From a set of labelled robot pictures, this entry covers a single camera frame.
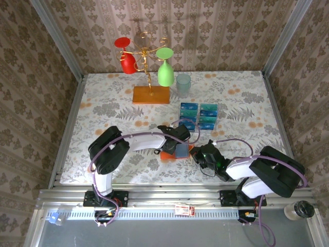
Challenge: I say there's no orange card holder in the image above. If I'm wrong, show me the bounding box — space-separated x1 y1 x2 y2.
159 142 195 162

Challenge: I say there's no clear acrylic card stand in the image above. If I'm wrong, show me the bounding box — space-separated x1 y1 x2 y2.
178 101 221 134

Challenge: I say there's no red white sticker label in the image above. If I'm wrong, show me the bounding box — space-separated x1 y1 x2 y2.
175 204 195 217

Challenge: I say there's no black power connector block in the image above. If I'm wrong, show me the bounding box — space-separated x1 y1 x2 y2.
94 209 117 224
237 209 259 224

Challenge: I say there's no clear teal plastic cup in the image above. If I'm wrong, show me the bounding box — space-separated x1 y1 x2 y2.
175 73 192 99

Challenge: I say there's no green wine glass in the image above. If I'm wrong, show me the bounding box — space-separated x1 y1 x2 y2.
155 47 175 87

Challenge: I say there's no floral print tablecloth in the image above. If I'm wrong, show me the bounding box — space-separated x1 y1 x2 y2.
60 70 297 185

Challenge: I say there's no grey metal base panel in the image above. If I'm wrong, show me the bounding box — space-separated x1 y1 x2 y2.
24 208 329 247

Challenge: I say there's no red wine glass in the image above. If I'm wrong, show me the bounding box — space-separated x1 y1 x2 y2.
114 37 137 75

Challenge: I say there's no clear jar black lid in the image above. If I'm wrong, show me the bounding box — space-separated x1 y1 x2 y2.
283 200 316 221

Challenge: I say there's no blue white connector plug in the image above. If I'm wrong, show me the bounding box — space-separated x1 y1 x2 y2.
46 211 67 227

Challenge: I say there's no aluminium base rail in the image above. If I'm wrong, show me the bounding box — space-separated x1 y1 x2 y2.
35 183 317 209

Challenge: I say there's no gold wire rack wooden base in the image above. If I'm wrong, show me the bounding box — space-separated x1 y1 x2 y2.
117 31 172 105

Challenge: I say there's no slotted grey cable duct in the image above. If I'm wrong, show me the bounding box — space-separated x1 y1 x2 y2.
43 208 239 221

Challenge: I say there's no aluminium table side rail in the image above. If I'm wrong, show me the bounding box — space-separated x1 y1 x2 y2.
261 69 304 188
48 74 86 190

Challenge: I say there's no aluminium frame post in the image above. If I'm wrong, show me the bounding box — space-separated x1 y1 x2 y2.
261 0 308 78
28 0 85 81

